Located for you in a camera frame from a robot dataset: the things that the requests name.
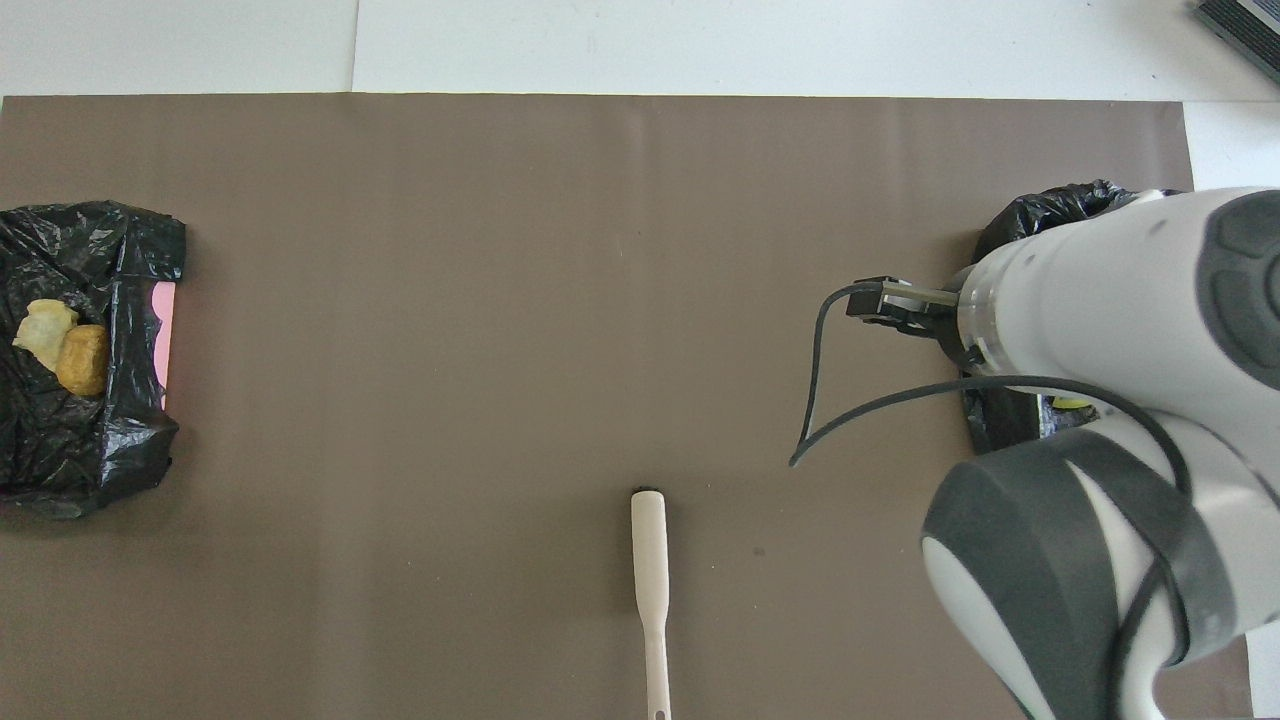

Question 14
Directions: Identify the pale beige toy pastry chunk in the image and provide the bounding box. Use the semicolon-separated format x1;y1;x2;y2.
12;298;80;373

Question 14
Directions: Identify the brown toy nugget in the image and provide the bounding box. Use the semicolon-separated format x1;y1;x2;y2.
55;323;111;398

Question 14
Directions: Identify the black trash bag lined bin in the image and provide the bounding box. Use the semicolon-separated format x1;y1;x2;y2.
960;178;1186;456

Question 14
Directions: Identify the pink bin with black bag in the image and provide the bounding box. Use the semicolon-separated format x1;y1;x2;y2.
0;198;189;519

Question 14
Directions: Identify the dark ribbed device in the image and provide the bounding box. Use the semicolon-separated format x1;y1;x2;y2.
1193;0;1280;58

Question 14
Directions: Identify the brown paper table mat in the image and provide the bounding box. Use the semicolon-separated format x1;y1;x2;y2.
0;93;1256;720

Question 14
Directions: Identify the beige brush with black bristles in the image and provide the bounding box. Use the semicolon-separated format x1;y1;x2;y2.
630;486;673;720

